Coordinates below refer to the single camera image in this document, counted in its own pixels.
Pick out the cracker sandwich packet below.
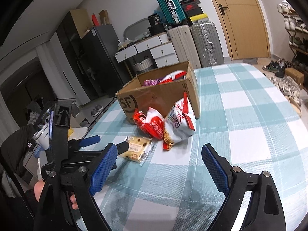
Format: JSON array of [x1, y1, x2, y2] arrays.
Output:
[[120, 136, 154, 166]]

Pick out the purple QQ candy bag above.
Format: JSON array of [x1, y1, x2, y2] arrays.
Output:
[[142, 79, 161, 87]]

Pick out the white red noodle snack bag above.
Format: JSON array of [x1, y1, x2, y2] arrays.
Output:
[[163, 92, 196, 151]]

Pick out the person's left hand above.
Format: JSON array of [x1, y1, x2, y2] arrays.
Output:
[[33, 180, 80, 210]]

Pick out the grey slippers pair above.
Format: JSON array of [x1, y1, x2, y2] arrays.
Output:
[[91, 104, 104, 117]]

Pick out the black refrigerator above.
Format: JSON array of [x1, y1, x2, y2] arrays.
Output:
[[81, 24, 131, 97]]

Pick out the brown SF cardboard box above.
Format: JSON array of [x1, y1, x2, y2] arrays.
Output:
[[115, 61, 200, 124]]

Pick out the red wrapped snack pack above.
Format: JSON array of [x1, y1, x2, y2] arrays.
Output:
[[133, 107, 164, 140]]

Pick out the teal plaid tablecloth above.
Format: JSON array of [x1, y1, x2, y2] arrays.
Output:
[[95, 63, 307, 230]]

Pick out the striped laundry basket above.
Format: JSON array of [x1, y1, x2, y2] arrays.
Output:
[[131, 56, 155, 74]]

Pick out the white drawer desk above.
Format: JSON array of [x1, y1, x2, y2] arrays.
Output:
[[115, 33, 178, 76]]

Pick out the small cardboard box on floor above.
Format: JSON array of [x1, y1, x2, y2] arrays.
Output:
[[285, 67, 304, 88]]

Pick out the cream hard suitcase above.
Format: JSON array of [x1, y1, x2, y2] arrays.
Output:
[[167, 25, 201, 69]]

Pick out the silver hard suitcase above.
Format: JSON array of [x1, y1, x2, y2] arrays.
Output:
[[190, 21, 224, 68]]

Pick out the teal suitcase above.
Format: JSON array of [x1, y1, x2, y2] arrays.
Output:
[[157, 0, 186, 25]]

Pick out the black yellow shoe boxes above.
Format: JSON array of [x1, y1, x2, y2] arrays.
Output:
[[180, 0, 209, 26]]

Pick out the wooden shoe rack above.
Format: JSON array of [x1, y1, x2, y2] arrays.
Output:
[[277, 0, 307, 73]]

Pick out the wooden door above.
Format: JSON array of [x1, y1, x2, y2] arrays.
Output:
[[212, 0, 270, 60]]

